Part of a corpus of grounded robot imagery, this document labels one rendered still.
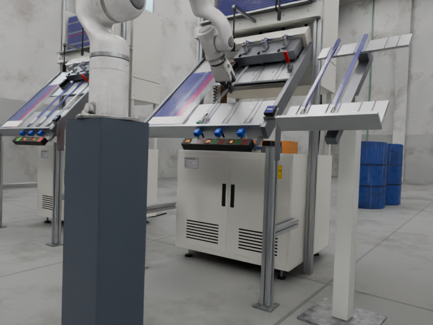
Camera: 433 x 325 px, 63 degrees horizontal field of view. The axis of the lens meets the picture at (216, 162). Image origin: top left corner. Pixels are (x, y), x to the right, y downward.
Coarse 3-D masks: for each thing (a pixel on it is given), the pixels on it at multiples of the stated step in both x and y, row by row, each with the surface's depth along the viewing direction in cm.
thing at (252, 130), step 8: (152, 128) 174; (160, 128) 171; (168, 128) 168; (176, 128) 166; (184, 128) 163; (192, 128) 160; (200, 128) 158; (208, 128) 156; (216, 128) 153; (224, 128) 151; (232, 128) 149; (248, 128) 145; (256, 128) 143; (152, 136) 178; (160, 136) 175; (168, 136) 172; (176, 136) 170; (184, 136) 167; (192, 136) 164; (200, 136) 162; (208, 136) 159; (224, 136) 156; (232, 136) 152; (248, 136) 148; (256, 136) 146
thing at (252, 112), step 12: (204, 108) 172; (216, 108) 167; (228, 108) 164; (240, 108) 160; (252, 108) 156; (264, 108) 153; (192, 120) 168; (204, 120) 163; (216, 120) 160; (228, 120) 155; (240, 120) 152; (252, 120) 149
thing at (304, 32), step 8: (272, 32) 193; (280, 32) 189; (288, 32) 185; (296, 32) 182; (304, 32) 178; (240, 40) 201; (248, 40) 197; (256, 40) 193; (272, 40) 188; (304, 40) 180; (240, 48) 200; (232, 56) 206
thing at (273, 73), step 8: (304, 48) 183; (200, 64) 216; (208, 64) 212; (256, 64) 188; (264, 64) 185; (272, 64) 182; (280, 64) 179; (248, 72) 185; (256, 72) 182; (264, 72) 178; (272, 72) 175; (280, 72) 172; (240, 80) 181; (248, 80) 178; (256, 80) 175; (264, 80) 172; (272, 80) 170; (280, 80) 168
